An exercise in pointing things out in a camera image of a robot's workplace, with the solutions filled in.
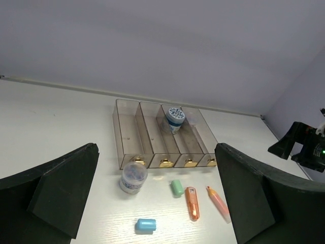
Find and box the pink orange highlighter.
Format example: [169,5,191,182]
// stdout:
[207,186,231,224]

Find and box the green eraser cap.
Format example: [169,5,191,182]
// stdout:
[171,179,184,197]

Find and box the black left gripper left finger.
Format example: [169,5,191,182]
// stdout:
[1,143,100,243]

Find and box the blue eraser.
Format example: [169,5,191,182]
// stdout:
[135,219,157,234]

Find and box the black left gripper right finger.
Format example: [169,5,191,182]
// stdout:
[215,143,324,243]

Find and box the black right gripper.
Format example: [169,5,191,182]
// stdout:
[268,121,324,173]

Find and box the clear paper clip jar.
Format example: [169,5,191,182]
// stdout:
[119,162,148,194]

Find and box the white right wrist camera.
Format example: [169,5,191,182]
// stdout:
[315,108,325,137]

